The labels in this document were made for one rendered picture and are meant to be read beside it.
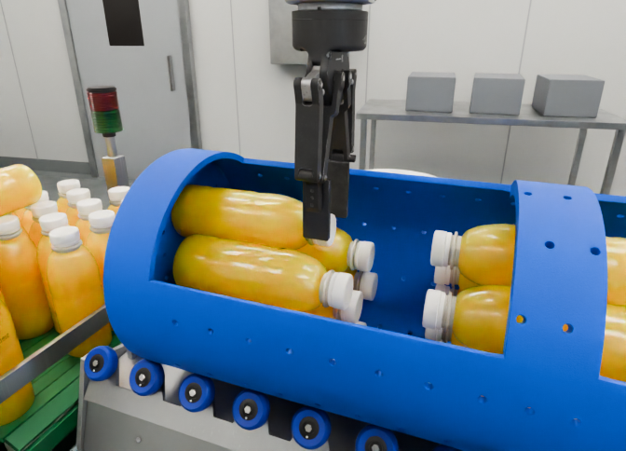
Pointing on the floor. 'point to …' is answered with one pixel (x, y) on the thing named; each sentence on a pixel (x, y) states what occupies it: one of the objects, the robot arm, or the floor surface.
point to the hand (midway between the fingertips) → (326, 202)
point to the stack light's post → (115, 171)
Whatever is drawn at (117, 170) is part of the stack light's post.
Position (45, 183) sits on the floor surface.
